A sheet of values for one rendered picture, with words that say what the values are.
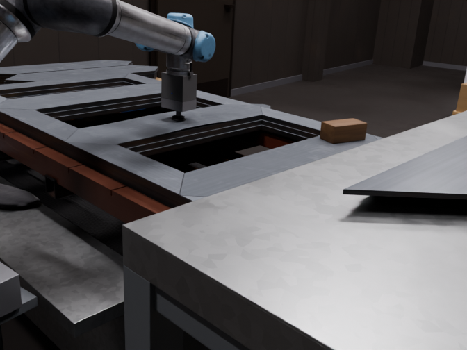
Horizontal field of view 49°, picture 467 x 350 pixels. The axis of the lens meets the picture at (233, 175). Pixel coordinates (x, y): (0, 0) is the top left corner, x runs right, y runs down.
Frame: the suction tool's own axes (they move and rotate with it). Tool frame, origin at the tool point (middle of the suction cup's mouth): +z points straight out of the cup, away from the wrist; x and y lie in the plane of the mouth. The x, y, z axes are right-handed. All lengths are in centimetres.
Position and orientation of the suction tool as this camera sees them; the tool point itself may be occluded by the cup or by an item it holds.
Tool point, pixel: (178, 123)
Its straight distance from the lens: 157.3
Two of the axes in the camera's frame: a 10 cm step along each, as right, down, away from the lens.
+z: -0.5, 9.4, 3.4
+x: -5.8, 2.5, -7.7
